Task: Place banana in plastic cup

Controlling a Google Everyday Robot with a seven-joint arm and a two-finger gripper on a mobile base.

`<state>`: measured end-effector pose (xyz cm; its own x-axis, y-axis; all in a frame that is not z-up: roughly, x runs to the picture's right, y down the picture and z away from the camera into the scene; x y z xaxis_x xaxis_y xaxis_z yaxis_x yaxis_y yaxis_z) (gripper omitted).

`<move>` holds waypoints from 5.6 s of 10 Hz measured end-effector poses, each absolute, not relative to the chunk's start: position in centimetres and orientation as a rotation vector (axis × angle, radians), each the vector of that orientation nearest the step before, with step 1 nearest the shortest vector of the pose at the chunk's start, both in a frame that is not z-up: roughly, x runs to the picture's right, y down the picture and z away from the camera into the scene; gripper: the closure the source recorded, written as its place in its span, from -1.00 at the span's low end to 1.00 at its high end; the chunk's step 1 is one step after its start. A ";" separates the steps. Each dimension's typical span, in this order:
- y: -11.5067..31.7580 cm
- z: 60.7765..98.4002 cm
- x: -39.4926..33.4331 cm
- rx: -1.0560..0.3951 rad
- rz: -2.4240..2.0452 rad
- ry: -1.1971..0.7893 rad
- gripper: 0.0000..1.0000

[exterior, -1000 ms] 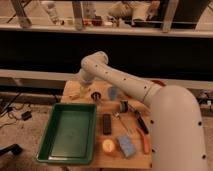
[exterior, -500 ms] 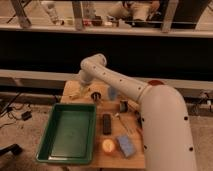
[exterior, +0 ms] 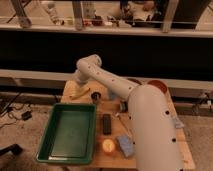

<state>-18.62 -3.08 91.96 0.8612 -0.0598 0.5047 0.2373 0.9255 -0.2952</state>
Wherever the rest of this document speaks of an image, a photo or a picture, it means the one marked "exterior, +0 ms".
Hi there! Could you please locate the purple bowl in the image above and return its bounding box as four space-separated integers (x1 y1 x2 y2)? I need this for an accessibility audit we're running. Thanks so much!
128 78 142 85

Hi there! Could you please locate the blue folded cloth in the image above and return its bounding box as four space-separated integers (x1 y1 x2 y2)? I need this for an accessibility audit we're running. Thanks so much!
172 116 184 129

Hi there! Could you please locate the black remote control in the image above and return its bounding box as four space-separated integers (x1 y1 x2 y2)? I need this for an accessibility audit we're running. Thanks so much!
103 114 112 135

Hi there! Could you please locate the black power adapter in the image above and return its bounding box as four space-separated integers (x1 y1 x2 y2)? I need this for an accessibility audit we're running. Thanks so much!
21 111 32 121

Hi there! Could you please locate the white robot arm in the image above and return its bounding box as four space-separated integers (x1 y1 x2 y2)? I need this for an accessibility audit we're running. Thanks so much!
75 55 184 171

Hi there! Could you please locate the blue plastic cup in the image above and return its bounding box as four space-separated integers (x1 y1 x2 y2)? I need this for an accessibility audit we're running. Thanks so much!
107 89 117 101

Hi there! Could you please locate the green plastic tray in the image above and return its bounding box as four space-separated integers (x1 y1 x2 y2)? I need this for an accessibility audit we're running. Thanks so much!
37 103 96 165

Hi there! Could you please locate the metal spoon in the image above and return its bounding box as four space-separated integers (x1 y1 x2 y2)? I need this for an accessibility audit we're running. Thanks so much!
115 113 132 135

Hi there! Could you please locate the black binder clip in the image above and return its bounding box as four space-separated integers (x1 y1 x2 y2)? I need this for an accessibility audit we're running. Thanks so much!
120 101 128 112

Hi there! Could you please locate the yellow banana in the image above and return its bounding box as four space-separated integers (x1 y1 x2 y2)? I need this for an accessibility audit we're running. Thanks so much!
69 86 90 99

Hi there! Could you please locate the small black round object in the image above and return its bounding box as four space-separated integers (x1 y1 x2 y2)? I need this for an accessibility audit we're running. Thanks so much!
91 92 101 102

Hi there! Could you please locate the blue sponge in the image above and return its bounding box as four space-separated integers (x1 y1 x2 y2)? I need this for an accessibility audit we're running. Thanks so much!
116 135 134 158

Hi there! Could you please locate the red bowl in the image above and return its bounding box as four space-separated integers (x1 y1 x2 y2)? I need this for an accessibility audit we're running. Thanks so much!
147 80 168 94

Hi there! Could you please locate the orange round fruit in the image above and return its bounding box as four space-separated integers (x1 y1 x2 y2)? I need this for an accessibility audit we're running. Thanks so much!
102 139 116 154

